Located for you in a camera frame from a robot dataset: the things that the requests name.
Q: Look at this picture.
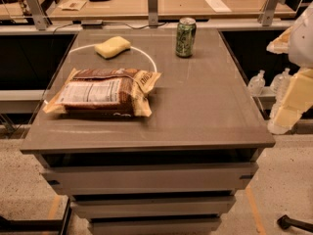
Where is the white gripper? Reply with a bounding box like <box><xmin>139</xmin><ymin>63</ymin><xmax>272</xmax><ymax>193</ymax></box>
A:
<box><xmin>266</xmin><ymin>4</ymin><xmax>313</xmax><ymax>134</ymax></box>

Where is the yellow sponge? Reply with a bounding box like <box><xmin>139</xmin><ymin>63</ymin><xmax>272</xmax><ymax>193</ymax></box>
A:
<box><xmin>94</xmin><ymin>36</ymin><xmax>131</xmax><ymax>59</ymax></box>

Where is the brown chip bag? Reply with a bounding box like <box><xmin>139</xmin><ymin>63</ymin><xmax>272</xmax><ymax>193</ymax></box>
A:
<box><xmin>43</xmin><ymin>69</ymin><xmax>160</xmax><ymax>118</ymax></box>

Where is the clear plastic bottle left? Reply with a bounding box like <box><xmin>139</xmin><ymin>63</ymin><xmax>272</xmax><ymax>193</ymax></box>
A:
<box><xmin>247</xmin><ymin>70</ymin><xmax>265</xmax><ymax>96</ymax></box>

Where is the white paper sheet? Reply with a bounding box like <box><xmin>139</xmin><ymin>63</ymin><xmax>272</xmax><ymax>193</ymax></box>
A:
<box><xmin>205</xmin><ymin>0</ymin><xmax>231</xmax><ymax>13</ymax></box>

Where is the green soda can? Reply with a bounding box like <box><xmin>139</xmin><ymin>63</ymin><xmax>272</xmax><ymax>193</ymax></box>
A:
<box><xmin>175</xmin><ymin>18</ymin><xmax>197</xmax><ymax>58</ymax></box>

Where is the grey drawer cabinet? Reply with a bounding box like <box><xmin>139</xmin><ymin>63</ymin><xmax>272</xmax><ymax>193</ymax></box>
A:
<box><xmin>22</xmin><ymin>27</ymin><xmax>275</xmax><ymax>235</ymax></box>

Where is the black chair base leg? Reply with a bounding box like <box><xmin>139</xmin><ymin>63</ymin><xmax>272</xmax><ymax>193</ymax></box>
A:
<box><xmin>277</xmin><ymin>214</ymin><xmax>313</xmax><ymax>232</ymax></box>

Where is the small paper note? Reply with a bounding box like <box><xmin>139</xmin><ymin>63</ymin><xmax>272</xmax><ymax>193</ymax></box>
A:
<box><xmin>60</xmin><ymin>0</ymin><xmax>86</xmax><ymax>11</ymax></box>

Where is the grey metal bracket right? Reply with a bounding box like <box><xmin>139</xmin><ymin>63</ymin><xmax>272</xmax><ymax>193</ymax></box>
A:
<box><xmin>258</xmin><ymin>0</ymin><xmax>280</xmax><ymax>26</ymax></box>

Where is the white cable on table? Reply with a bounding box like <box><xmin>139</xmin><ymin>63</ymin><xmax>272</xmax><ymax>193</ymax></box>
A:
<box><xmin>67</xmin><ymin>43</ymin><xmax>158</xmax><ymax>73</ymax></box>

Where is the grey metal bracket left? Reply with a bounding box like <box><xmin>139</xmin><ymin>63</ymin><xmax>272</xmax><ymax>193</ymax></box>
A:
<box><xmin>25</xmin><ymin>0</ymin><xmax>50</xmax><ymax>30</ymax></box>

